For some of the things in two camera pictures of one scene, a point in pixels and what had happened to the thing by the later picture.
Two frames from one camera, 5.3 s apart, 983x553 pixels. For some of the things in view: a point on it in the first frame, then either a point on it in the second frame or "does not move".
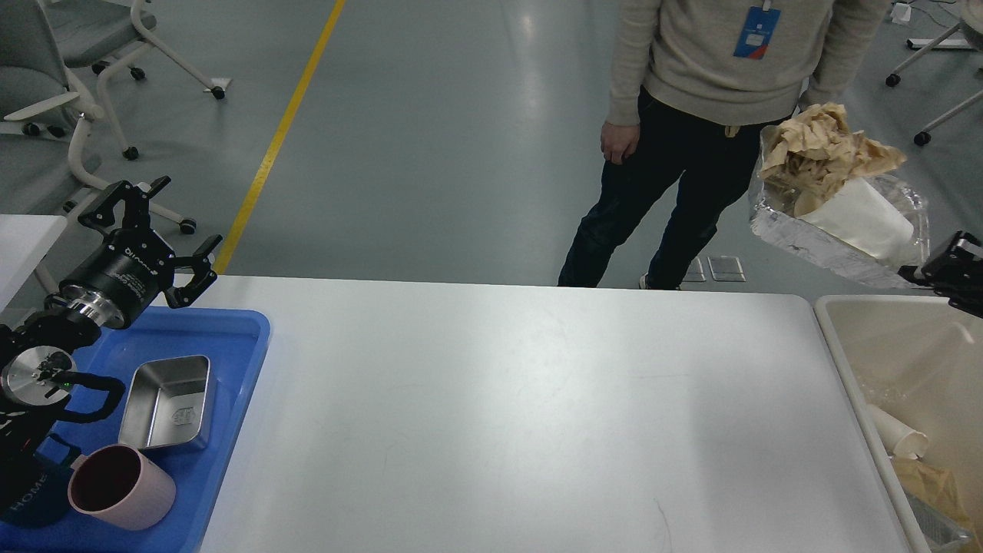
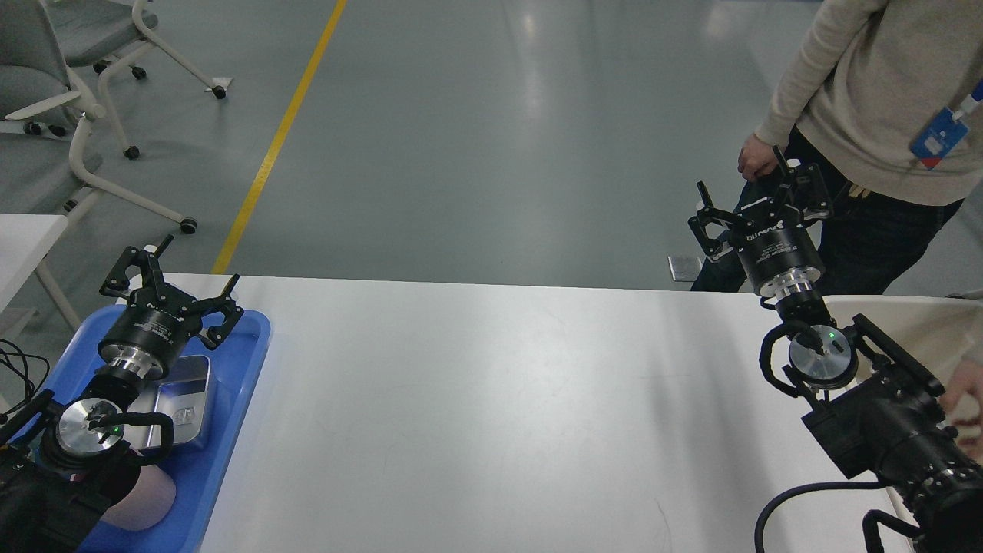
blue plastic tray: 233,341 does not move
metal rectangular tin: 166,404 does not move
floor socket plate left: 694,273 does not move
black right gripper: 957,272 → 776,245
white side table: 24,240 does not move
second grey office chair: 93,33 does not move
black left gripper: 134,265 → 153,329
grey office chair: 41,107 does not move
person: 691,85 → 885,98
